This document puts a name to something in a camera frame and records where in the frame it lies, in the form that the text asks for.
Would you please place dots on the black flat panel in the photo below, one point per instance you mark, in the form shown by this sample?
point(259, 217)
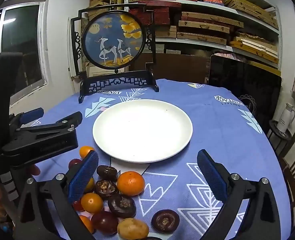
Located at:
point(237, 80)

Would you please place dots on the pink cloth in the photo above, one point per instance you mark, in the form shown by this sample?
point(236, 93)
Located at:
point(225, 55)

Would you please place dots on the round deer screen ornament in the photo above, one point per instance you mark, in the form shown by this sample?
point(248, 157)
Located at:
point(107, 40)

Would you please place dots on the stack of red lacquer boxes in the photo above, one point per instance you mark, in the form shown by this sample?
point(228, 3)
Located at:
point(160, 12)

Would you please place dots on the person's left hand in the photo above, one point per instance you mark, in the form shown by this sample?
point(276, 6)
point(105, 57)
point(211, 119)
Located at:
point(35, 170)

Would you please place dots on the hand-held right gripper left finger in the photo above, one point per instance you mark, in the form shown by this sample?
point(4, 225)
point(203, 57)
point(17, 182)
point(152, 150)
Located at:
point(83, 177)

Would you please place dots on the dark wooden chair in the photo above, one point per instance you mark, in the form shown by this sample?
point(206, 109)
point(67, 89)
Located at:
point(292, 180)

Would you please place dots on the dark brown water chestnut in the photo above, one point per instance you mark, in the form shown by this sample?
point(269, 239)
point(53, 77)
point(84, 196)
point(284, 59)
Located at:
point(151, 238)
point(105, 187)
point(107, 172)
point(121, 205)
point(165, 221)

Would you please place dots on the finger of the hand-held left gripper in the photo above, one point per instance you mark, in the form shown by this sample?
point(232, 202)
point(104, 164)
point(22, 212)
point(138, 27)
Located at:
point(32, 114)
point(62, 123)

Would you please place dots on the stack of yellow flat boxes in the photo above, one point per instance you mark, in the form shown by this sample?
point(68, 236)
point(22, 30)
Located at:
point(255, 47)

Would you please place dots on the orange cherry tomato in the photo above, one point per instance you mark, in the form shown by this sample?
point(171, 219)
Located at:
point(92, 203)
point(90, 185)
point(85, 151)
point(87, 223)

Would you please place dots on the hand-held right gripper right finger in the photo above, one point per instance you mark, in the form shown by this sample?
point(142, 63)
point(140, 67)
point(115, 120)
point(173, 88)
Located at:
point(212, 177)

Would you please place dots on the white wall conduit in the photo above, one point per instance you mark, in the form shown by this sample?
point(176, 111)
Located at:
point(69, 47)

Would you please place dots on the white thermos jug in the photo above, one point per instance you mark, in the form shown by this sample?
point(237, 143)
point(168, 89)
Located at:
point(285, 120)

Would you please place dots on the white round plate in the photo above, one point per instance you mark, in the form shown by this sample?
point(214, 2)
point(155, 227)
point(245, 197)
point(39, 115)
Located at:
point(142, 130)

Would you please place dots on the dark round side table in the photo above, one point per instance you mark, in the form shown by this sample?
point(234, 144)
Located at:
point(277, 136)

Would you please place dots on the orange mandarin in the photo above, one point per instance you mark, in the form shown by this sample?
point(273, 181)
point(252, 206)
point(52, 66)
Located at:
point(130, 183)

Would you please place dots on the small red cherry tomato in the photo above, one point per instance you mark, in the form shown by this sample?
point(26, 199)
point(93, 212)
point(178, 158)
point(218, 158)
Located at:
point(77, 206)

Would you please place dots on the blue printed tablecloth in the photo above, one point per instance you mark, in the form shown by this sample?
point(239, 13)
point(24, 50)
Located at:
point(212, 130)

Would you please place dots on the window with white frame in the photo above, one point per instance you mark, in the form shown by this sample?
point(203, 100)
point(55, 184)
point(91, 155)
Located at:
point(20, 42)

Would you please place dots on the brown cardboard sheet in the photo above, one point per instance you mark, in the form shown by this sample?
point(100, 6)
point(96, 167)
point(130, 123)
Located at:
point(177, 65)

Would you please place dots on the dark red tomato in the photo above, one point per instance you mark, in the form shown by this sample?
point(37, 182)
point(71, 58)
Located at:
point(74, 163)
point(104, 222)

